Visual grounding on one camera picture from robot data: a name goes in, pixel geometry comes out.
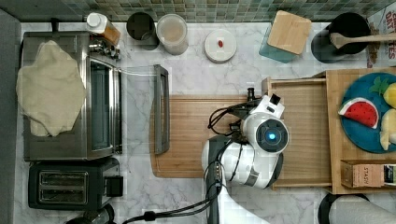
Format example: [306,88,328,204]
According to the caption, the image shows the black drawer handle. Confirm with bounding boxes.
[247,88,256,102]

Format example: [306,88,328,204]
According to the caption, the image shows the wooden drawer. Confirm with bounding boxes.
[262,77,332,188]

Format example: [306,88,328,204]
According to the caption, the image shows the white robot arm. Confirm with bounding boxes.
[202,94,290,224]

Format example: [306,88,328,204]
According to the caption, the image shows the wooden drawer cabinet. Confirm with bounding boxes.
[317,67,395,194]

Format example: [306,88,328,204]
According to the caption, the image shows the wooden cutting board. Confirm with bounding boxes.
[150,95,247,178]

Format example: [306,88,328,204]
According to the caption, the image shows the toaster oven glass door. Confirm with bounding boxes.
[120,64,170,155]

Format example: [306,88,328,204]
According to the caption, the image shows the clear jar with white lid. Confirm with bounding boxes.
[156,14,189,55]

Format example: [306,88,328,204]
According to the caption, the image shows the dark cylindrical cup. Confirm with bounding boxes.
[126,12,159,50]

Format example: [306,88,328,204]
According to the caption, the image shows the stainless toaster oven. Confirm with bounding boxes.
[16,31,122,161]

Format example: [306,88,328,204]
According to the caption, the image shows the teal box with wooden lid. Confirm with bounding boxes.
[259,10,312,63]

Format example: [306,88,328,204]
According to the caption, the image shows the orange juice bottle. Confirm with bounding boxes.
[86,12,120,46]

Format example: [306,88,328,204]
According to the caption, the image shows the black two-slot toaster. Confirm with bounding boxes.
[28,157,123,211]

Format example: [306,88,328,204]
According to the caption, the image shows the black kettle top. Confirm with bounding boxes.
[64,204,116,224]

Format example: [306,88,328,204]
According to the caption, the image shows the cream cloth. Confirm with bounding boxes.
[16,40,86,137]

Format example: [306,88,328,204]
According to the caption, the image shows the wooden spoon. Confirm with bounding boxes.
[330,33,396,49]

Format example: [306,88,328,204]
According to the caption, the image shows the toy watermelon slice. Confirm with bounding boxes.
[338,97,379,129]

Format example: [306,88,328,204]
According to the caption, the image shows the brown cardboard box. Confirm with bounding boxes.
[341,161,395,189]

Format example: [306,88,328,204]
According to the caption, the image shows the gray round object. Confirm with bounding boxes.
[318,193,396,224]

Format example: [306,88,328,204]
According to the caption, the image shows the blue plate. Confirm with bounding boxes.
[338,73,395,153]

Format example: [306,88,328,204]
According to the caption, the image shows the black utensil holder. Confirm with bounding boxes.
[311,12,371,63]

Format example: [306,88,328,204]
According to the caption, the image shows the green toy leaf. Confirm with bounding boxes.
[369,77,389,94]

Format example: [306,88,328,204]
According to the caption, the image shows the toy yellow fruit lower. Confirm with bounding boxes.
[380,109,396,150]

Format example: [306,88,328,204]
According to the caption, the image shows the toy yellow fruit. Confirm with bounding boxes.
[380,109,396,150]
[383,83,396,108]

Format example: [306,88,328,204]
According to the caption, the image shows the oats box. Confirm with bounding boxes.
[366,3,396,68]

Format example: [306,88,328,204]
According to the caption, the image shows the toy yellow fruit upper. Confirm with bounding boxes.
[383,83,396,108]

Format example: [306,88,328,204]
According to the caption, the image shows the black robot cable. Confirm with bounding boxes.
[121,105,250,224]

